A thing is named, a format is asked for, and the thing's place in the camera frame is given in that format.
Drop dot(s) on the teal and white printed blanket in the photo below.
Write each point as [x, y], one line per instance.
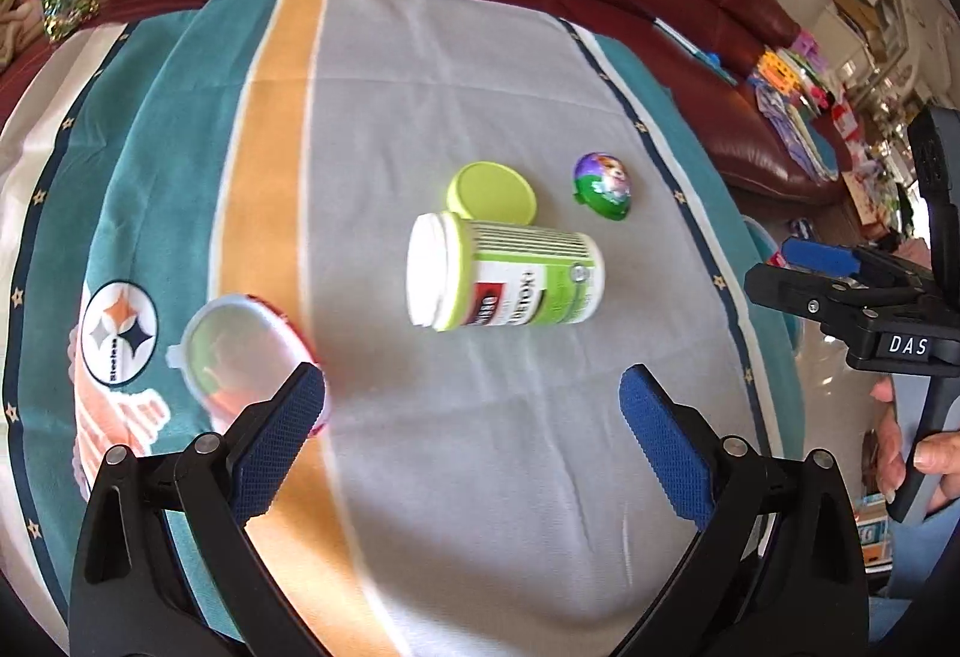
[465, 102]

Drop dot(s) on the pink toy box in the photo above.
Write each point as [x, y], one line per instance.
[808, 43]

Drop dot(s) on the small blue toy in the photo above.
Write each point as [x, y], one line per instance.
[710, 58]

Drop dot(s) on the thin teal book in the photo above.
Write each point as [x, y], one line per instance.
[686, 42]

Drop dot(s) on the round green lid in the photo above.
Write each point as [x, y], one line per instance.
[487, 188]

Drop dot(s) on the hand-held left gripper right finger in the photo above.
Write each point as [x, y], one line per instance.
[667, 447]

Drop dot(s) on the person's right hand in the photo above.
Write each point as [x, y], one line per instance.
[941, 458]

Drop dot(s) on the teal round trash bin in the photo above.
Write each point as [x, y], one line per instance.
[761, 231]

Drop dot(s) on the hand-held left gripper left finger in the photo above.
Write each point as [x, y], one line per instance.
[281, 439]

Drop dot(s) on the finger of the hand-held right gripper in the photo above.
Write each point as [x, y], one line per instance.
[821, 256]
[795, 297]

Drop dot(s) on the folded patterned cloths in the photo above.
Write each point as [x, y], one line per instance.
[799, 136]

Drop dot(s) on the stack of colourful books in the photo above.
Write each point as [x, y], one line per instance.
[784, 76]

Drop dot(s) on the clear egg-shaped plastic container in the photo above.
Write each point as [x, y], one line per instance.
[225, 349]

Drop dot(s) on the cardboard boxes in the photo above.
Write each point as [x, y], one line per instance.
[855, 4]

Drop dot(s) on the purple and green plastic egg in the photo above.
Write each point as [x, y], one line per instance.
[604, 184]

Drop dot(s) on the white jar with green label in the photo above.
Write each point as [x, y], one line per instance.
[525, 282]

